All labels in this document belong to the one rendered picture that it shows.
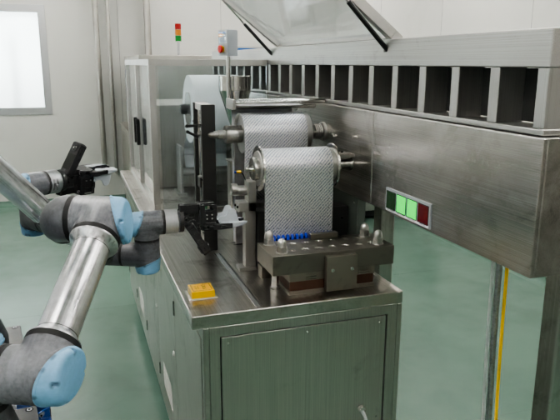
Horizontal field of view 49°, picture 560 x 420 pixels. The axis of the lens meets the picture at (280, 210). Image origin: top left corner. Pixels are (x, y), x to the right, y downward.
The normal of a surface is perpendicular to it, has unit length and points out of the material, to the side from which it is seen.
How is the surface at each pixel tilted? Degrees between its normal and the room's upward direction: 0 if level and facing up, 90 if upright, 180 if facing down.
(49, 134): 90
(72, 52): 90
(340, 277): 90
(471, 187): 90
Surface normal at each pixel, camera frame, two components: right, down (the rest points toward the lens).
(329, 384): 0.32, 0.22
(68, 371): 0.97, 0.12
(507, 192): -0.95, 0.07
